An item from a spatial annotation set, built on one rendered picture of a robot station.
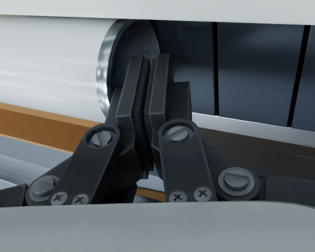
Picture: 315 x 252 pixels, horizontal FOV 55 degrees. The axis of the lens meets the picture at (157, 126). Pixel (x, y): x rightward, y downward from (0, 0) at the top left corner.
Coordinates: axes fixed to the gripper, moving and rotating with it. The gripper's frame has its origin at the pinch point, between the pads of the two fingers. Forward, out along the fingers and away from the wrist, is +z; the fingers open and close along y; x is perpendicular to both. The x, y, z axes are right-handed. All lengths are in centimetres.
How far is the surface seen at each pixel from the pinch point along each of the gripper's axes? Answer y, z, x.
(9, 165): -7.9, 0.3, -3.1
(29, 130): -16.9, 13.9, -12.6
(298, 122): 6.7, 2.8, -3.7
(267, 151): 6.8, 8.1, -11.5
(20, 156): -25.6, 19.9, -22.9
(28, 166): -6.8, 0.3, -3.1
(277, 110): 5.7, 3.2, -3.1
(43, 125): -15.4, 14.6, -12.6
